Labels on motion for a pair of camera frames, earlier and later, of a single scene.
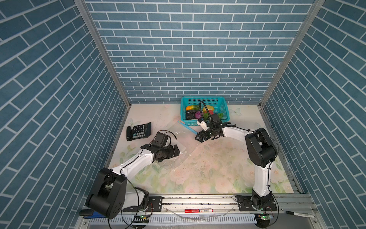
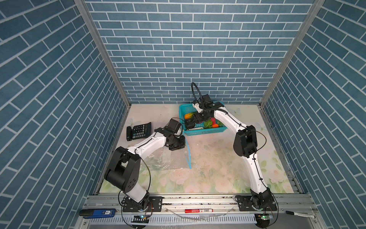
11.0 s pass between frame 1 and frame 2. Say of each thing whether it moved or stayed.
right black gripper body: moved
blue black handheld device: stayed
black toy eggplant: moved
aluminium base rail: stayed
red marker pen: stayed
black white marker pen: stayed
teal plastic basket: moved
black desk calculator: stayed
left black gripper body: moved
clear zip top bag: moved
